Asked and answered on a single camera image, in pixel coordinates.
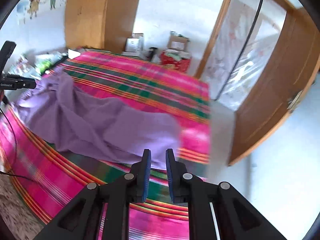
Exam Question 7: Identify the purple fleece garment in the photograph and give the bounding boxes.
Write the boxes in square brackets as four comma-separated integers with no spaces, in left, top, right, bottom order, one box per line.
[12,71,181,170]

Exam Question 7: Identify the green tissue pack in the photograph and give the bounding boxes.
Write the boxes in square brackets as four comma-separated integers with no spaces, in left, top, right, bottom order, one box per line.
[34,51,68,75]

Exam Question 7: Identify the pink plaid bed cover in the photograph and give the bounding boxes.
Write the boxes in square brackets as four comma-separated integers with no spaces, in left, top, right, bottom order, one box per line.
[1,49,210,239]

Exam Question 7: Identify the wooden wardrobe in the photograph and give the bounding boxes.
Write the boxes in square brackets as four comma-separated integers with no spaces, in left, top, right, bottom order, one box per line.
[65,0,139,54]

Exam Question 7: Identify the white small box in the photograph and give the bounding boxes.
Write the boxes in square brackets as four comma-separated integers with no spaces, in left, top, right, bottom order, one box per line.
[125,33,144,53]

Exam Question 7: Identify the black spray bottle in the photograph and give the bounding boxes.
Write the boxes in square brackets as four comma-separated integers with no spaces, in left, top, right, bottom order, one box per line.
[148,47,158,62]

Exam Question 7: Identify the wooden door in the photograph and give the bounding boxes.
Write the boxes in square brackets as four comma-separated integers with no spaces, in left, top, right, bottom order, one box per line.
[228,8,319,165]

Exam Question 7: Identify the cardboard box with label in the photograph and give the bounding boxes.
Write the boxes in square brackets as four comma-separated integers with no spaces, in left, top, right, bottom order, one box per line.
[167,35,189,51]

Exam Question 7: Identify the curtain with cartoon prints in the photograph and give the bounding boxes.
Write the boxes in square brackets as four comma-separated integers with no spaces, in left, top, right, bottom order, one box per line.
[201,0,286,111]

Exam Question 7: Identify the black cable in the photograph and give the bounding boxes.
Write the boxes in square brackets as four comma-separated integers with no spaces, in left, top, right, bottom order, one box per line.
[0,97,66,205]

